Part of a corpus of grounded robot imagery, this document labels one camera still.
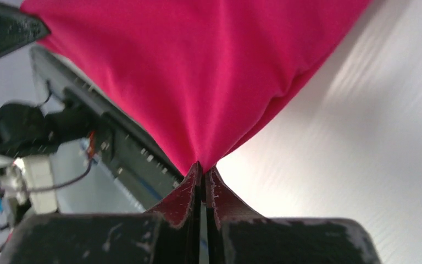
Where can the pink t-shirt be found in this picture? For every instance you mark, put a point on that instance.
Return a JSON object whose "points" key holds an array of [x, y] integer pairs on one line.
{"points": [[202, 77]]}

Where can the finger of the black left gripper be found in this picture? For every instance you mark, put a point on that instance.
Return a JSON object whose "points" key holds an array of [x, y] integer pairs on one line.
{"points": [[18, 29]]}

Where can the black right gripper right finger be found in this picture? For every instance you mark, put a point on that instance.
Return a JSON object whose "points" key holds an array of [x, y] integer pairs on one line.
{"points": [[236, 232]]}

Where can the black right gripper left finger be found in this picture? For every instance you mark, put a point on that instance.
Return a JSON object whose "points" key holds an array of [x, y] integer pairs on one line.
{"points": [[178, 237]]}

